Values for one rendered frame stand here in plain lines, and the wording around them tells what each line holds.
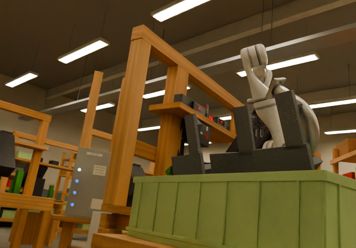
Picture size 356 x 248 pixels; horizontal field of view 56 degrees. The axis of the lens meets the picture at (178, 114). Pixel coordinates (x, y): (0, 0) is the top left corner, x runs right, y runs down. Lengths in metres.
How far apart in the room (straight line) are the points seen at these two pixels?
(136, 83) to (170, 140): 0.46
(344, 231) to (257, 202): 0.15
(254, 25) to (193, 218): 5.86
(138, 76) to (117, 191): 0.66
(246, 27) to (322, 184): 6.06
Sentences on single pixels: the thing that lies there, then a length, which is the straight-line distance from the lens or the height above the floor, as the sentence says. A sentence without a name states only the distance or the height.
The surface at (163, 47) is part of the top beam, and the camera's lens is 2.21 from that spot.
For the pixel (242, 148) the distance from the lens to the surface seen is 0.88.
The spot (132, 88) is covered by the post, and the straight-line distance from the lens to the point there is 1.92.
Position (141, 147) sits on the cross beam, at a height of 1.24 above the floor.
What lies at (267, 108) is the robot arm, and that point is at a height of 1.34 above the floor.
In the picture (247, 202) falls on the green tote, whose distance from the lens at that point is 0.70.
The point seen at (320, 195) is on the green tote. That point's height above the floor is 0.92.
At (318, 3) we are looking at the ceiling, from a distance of 6.08.
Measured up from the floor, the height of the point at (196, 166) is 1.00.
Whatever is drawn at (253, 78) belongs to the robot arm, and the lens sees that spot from 1.47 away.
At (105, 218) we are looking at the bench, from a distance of 1.84.
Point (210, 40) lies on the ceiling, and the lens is 7.03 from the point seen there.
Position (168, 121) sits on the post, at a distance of 2.19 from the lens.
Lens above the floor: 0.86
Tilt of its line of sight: 17 degrees up
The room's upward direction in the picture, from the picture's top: 7 degrees clockwise
